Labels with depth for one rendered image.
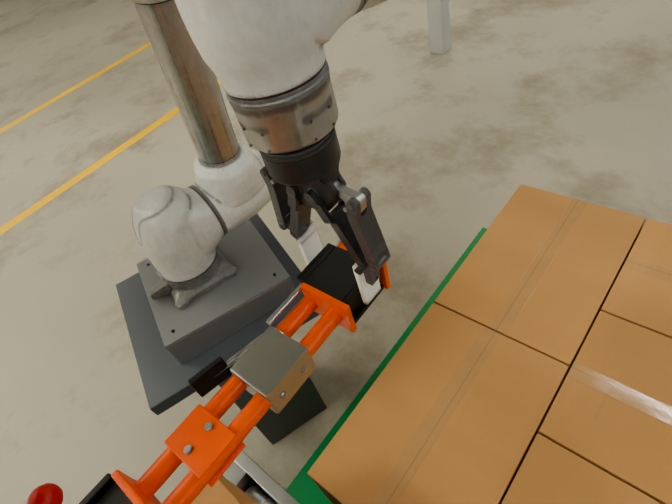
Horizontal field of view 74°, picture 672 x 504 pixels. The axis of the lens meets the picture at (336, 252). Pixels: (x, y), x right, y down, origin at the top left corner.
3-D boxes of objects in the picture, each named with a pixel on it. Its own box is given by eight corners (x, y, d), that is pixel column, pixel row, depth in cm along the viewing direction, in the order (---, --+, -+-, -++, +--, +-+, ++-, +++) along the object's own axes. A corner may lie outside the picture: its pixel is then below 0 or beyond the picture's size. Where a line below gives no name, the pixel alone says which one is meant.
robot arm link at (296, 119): (274, 110, 33) (297, 173, 38) (348, 52, 37) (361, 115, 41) (202, 91, 38) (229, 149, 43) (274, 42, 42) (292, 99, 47)
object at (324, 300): (353, 333, 55) (345, 310, 51) (309, 309, 59) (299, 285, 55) (391, 286, 59) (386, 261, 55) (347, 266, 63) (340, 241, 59)
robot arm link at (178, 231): (149, 264, 122) (104, 203, 106) (204, 226, 129) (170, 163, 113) (177, 293, 112) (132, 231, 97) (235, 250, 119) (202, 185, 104)
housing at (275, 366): (280, 417, 50) (267, 399, 47) (240, 386, 54) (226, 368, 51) (319, 368, 53) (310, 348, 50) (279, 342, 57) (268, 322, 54)
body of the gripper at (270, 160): (236, 142, 43) (268, 213, 49) (300, 164, 38) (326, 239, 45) (288, 101, 46) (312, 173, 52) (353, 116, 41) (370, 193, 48)
